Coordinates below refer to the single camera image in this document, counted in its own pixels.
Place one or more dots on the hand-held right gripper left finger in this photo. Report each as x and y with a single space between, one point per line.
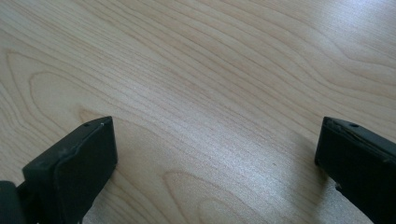
77 168

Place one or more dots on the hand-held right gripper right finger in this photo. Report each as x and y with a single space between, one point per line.
361 165

